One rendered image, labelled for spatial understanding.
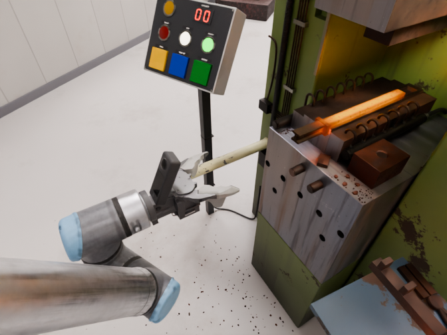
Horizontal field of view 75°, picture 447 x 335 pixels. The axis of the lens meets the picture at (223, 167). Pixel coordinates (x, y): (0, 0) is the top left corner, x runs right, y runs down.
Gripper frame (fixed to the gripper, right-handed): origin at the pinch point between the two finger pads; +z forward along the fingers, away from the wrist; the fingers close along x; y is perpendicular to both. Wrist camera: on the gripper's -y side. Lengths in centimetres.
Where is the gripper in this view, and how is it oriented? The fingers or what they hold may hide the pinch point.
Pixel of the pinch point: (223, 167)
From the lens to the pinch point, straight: 70.0
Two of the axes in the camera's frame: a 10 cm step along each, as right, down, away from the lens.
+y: 0.0, 7.2, 7.0
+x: 5.1, 6.0, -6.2
